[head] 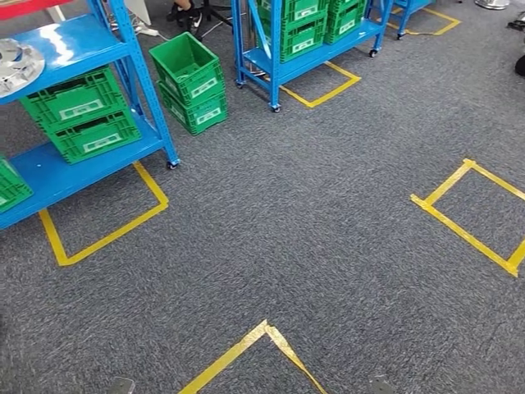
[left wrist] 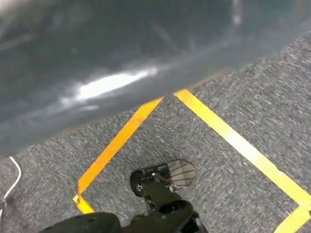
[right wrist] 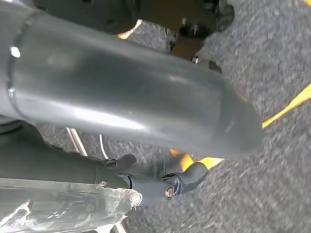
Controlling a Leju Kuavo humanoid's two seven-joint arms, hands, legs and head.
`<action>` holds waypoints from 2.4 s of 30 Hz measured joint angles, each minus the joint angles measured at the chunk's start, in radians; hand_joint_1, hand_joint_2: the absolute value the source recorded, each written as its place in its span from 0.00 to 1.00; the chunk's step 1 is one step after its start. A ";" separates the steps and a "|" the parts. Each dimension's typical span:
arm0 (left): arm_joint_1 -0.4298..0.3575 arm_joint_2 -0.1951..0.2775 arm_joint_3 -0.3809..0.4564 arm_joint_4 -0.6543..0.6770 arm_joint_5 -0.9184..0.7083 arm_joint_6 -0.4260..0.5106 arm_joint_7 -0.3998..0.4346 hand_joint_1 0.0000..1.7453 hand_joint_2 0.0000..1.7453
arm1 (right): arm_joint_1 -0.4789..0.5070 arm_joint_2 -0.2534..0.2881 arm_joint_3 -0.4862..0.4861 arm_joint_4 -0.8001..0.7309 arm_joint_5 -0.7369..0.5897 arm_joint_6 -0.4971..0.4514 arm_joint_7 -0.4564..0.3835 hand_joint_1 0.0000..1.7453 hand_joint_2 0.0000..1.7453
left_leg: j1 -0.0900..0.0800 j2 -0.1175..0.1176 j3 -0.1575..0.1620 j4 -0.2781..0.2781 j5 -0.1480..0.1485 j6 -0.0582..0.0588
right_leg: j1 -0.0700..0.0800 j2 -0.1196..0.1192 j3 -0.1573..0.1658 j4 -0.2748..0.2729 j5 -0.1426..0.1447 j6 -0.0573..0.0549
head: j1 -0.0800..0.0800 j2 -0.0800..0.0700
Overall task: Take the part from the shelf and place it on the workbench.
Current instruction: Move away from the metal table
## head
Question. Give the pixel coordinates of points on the person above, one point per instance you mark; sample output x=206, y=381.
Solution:
x=194, y=19

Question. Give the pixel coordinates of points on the yellow floor tape square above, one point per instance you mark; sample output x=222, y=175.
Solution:
x=115, y=234

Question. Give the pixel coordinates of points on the white extension socket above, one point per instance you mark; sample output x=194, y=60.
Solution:
x=147, y=31

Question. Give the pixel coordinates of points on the black office chair base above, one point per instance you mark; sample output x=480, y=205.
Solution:
x=215, y=13

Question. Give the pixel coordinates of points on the blue metal shelf rack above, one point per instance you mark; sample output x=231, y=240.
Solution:
x=81, y=41
x=262, y=60
x=409, y=8

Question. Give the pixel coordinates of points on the white cabinet panel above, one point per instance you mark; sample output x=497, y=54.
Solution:
x=139, y=11

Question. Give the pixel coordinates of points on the grey plastic wheel cover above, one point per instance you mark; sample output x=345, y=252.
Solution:
x=20, y=71

